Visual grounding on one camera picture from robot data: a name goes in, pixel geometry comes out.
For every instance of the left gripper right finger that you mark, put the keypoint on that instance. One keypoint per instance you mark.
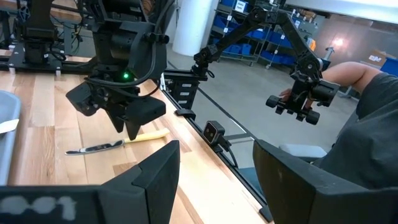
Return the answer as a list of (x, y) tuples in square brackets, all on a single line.
[(311, 199)]

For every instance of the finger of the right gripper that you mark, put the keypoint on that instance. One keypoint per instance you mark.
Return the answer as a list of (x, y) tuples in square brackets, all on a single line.
[(117, 119), (133, 130)]

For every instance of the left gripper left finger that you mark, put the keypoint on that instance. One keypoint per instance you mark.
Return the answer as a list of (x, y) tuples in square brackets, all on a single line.
[(124, 202)]

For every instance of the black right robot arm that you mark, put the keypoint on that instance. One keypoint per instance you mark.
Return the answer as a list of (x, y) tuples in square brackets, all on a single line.
[(124, 31)]

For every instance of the grey plastic tray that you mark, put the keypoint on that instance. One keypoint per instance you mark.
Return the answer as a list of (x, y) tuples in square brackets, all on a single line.
[(7, 155)]

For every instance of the person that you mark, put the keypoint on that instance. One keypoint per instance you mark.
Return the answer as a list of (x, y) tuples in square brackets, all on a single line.
[(373, 140)]

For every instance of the white round pillar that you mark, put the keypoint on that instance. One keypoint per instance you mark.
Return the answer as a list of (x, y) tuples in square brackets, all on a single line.
[(196, 25)]

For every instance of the metal rack with blue bins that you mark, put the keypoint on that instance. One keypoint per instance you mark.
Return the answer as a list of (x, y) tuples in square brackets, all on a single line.
[(236, 49)]

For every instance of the large blue bin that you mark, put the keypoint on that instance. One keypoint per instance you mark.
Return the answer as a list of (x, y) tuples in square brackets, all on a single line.
[(390, 67)]

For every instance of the cardboard box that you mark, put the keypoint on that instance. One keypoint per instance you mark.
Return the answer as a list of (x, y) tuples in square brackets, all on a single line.
[(376, 58)]

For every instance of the black aluminium table frame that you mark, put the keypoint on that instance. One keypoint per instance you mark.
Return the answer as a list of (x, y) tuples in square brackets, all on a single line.
[(248, 186)]

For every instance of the small black table camera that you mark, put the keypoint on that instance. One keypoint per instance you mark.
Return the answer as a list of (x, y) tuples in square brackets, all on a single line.
[(213, 132)]

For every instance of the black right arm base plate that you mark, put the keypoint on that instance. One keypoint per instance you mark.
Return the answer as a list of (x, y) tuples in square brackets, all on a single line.
[(18, 62)]

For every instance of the silver metal post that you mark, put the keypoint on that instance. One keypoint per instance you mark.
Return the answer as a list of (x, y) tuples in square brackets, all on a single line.
[(328, 53)]

